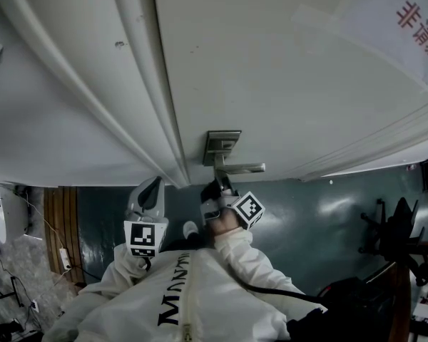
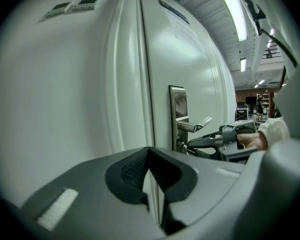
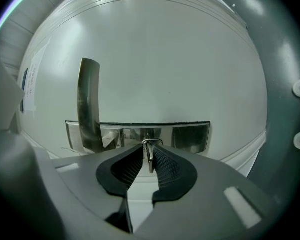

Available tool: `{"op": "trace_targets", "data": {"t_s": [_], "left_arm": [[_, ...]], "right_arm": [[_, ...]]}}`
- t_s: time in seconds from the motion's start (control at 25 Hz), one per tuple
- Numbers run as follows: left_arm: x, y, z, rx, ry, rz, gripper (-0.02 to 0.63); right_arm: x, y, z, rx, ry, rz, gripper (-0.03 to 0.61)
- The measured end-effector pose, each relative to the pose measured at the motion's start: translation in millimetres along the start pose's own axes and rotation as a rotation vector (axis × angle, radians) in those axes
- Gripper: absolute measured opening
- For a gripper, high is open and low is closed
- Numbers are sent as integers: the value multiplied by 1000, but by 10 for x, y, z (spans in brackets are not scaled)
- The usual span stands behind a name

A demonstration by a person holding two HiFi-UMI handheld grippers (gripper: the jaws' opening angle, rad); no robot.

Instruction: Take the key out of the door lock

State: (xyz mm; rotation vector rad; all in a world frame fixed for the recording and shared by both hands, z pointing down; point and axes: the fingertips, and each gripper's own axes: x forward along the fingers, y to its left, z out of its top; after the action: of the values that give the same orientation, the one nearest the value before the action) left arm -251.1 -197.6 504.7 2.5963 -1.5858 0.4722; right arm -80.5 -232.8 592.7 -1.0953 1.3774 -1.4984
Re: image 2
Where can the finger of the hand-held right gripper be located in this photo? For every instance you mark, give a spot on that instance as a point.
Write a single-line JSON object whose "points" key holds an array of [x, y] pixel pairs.
{"points": [[205, 154], [202, 139]]}

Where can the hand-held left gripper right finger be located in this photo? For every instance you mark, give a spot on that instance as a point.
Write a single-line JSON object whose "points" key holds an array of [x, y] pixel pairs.
{"points": [[210, 184]]}

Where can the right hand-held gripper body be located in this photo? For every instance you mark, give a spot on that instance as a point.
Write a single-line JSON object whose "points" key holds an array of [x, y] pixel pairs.
{"points": [[228, 139]]}

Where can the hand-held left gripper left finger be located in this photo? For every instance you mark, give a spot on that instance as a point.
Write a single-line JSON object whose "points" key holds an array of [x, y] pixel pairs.
{"points": [[90, 184]]}

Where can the person's right forearm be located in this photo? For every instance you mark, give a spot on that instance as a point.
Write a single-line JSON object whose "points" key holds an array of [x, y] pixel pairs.
{"points": [[275, 131]]}

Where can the silver door lock plate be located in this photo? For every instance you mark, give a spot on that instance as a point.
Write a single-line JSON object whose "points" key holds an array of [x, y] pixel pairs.
{"points": [[180, 101]]}

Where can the white door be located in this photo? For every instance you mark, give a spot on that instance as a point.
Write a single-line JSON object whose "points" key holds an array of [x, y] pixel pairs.
{"points": [[160, 71]]}

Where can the person's right hand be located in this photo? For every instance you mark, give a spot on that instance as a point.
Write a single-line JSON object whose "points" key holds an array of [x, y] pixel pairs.
{"points": [[255, 140]]}

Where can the black office chair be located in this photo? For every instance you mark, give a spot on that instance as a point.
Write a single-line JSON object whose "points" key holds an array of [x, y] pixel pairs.
{"points": [[251, 110]]}

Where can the black monitor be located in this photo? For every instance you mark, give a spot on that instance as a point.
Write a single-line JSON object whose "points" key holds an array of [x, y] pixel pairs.
{"points": [[251, 100]]}

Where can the wooden shelf unit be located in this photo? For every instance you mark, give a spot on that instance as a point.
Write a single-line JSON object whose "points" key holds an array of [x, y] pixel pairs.
{"points": [[267, 101]]}

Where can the long ceiling light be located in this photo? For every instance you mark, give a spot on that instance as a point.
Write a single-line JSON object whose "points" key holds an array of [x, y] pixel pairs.
{"points": [[233, 11], [260, 83], [243, 64]]}

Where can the person's white jacket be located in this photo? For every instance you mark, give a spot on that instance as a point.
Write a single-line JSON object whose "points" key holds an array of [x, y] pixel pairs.
{"points": [[297, 96]]}

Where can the white paper sign red characters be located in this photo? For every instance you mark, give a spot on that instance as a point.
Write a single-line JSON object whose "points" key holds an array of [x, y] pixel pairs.
{"points": [[185, 31]]}

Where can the black clip-on device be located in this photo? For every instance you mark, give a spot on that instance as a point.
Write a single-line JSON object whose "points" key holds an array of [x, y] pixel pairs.
{"points": [[252, 11]]}

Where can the white wall control panel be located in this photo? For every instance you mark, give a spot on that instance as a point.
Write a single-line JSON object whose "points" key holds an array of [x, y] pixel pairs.
{"points": [[85, 5], [58, 9]]}

